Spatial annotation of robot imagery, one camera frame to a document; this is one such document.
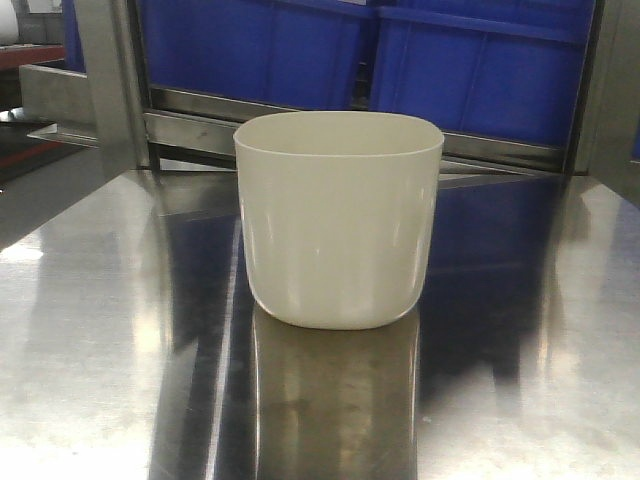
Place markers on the white plastic bin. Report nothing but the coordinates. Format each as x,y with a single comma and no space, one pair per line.
337,211

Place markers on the blue crate left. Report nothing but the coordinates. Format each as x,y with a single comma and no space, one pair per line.
291,53

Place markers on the blue crate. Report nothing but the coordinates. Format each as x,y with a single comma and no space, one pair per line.
500,69
291,53

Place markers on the blue crate right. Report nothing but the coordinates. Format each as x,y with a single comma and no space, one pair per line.
500,69

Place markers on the stainless steel shelf frame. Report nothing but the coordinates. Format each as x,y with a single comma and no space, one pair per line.
112,106

